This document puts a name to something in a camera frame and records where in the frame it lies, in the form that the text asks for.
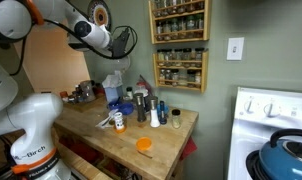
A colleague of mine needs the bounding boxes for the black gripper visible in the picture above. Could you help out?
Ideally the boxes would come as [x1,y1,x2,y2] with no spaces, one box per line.
[112,28,130,57]

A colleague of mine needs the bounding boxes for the white ceramic bowl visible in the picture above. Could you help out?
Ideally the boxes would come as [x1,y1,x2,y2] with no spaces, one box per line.
[110,56,131,73]

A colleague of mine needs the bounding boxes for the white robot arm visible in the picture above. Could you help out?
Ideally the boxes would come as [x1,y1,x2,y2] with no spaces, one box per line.
[0,0,130,180]

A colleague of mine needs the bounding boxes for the black lid small bottle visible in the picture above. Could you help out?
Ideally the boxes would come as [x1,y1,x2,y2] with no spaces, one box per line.
[126,87,133,100]

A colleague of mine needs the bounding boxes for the plastic zip bag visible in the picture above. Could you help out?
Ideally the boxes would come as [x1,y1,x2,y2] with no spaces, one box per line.
[138,74,154,96]

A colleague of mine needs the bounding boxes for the upper wooden spice rack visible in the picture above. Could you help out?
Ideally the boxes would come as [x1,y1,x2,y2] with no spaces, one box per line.
[149,0,211,44]

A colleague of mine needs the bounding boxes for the wooden spice rack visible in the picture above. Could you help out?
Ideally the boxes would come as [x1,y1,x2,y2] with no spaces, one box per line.
[153,48,209,93]
[149,0,211,44]

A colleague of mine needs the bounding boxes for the blue measuring cup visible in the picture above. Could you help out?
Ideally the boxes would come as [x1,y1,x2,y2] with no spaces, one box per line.
[108,101,134,115]

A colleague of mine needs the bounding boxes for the lower wooden spice rack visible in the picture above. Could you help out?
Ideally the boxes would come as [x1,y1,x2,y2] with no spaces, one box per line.
[153,48,209,93]

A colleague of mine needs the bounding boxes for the dark pepper grinder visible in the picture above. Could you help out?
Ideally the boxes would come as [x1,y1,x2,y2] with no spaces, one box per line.
[134,93,146,122]

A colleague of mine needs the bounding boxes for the white measuring spoons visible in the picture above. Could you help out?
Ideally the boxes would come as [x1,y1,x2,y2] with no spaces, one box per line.
[95,109,118,129]

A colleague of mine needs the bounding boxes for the small black lid jar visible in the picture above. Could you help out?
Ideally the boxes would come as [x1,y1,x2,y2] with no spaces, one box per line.
[171,109,181,129]

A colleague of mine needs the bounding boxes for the orange plastic lid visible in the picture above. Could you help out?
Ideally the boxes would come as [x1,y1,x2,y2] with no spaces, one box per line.
[136,137,152,151]

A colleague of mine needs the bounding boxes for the wooden butcher block cart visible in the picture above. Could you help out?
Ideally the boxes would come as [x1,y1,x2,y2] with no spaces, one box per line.
[54,98,199,180]

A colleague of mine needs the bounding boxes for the white electric stove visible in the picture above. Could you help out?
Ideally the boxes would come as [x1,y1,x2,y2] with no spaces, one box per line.
[227,87,302,180]

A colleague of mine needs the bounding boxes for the blue tea kettle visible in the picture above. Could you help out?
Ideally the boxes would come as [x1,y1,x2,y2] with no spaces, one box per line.
[246,129,302,180]

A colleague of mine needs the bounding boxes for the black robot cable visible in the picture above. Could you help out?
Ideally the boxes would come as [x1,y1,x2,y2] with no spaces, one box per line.
[9,19,139,77]

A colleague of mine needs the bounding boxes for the decorative wall plate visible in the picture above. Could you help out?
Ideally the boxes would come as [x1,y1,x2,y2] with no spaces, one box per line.
[87,0,112,30]

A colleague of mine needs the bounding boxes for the white wall switch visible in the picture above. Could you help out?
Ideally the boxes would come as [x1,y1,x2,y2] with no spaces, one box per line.
[227,37,244,61]

